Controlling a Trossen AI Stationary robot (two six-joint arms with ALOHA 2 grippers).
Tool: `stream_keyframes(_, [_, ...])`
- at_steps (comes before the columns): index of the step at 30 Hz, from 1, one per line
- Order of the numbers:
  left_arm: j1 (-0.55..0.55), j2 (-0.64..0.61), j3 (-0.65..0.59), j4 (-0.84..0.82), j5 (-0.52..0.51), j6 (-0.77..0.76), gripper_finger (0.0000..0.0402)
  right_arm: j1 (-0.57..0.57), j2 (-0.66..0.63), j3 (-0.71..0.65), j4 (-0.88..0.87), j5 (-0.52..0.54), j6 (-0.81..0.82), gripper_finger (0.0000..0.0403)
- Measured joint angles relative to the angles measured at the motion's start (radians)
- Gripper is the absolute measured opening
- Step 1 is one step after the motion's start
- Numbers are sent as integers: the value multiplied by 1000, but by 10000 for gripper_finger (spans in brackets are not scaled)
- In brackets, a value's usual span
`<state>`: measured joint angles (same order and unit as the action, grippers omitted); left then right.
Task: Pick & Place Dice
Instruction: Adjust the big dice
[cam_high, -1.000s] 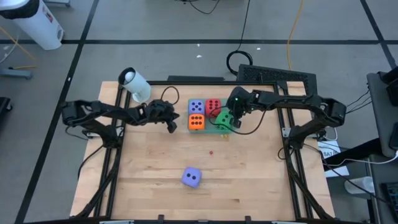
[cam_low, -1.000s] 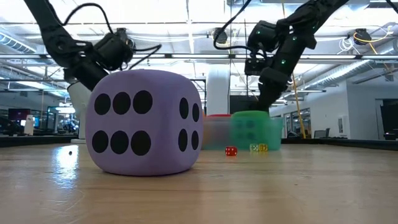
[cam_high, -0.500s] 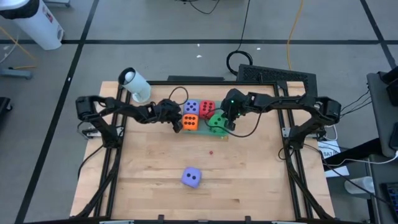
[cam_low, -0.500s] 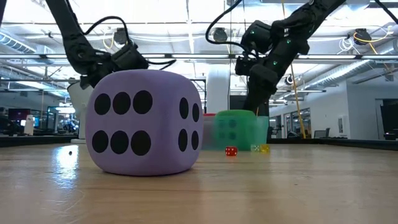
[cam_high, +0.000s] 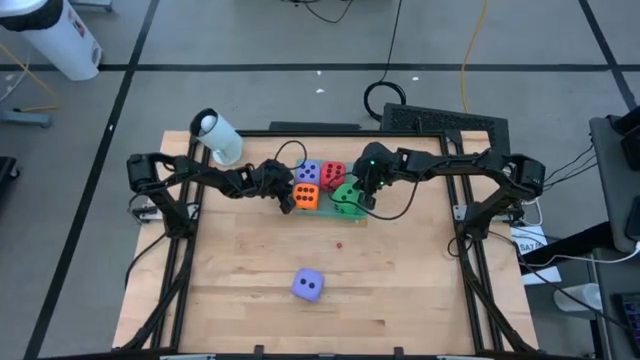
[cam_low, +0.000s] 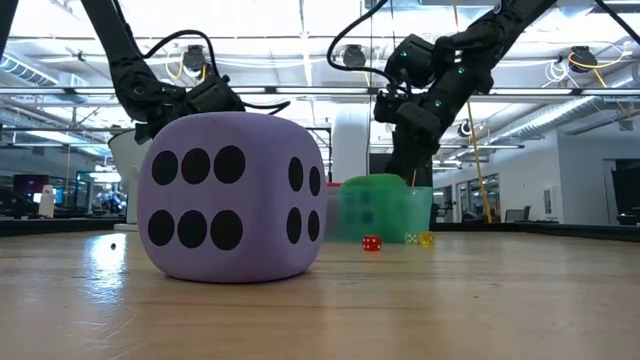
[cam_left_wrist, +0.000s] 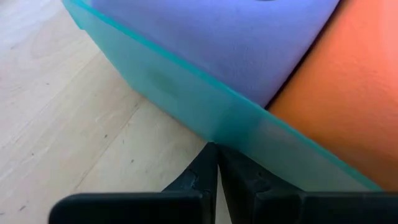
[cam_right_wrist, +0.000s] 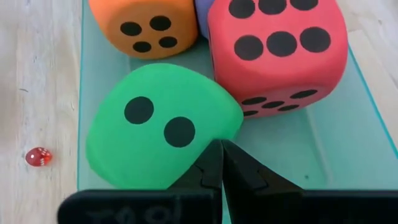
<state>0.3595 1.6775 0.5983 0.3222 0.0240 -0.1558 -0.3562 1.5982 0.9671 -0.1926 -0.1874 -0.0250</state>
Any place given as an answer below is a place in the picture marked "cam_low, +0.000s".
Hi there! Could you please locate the teal translucent plastic bin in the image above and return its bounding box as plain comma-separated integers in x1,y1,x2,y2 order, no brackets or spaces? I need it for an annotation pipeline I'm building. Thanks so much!
324,185,434,244

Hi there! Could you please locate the green foam die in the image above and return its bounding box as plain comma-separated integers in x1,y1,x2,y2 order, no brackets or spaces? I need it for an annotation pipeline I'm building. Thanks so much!
338,173,409,242

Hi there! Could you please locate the purple foam die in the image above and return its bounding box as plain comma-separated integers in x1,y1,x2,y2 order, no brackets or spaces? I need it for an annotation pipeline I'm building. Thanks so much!
136,110,329,285

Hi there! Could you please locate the dark monitor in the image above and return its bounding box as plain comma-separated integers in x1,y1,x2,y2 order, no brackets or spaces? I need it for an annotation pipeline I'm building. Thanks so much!
610,158,640,217

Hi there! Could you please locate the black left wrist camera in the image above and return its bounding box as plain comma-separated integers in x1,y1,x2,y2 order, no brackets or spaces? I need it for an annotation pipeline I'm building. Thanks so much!
185,74,247,114

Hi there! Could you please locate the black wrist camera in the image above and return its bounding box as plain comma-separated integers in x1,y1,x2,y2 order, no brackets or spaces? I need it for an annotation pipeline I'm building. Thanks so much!
373,91,401,125
185,74,247,114

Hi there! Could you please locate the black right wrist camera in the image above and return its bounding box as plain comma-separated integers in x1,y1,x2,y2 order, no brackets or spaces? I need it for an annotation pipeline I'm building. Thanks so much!
373,91,401,125

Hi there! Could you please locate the yellow cable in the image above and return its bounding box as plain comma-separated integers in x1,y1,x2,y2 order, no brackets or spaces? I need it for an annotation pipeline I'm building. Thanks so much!
451,0,494,224

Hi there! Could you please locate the black background gantry frame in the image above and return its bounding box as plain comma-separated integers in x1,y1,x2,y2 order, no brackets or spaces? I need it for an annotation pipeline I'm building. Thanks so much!
305,125,334,182

